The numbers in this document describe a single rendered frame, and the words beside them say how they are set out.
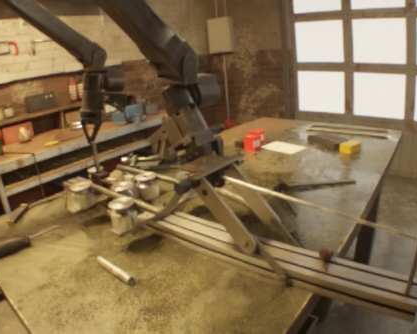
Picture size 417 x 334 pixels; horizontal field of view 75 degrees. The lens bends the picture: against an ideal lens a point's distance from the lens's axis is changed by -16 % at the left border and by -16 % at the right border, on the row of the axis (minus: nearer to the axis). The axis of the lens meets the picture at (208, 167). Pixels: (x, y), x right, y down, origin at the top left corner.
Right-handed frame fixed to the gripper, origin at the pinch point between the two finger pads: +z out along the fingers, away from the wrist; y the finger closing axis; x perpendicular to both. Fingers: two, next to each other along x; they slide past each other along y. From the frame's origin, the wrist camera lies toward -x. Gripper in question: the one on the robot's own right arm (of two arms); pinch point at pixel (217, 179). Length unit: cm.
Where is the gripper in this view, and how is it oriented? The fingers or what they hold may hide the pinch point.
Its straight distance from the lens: 60.1
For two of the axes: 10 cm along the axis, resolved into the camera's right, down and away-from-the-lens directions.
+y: -6.3, 3.0, -7.2
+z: 4.6, 8.9, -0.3
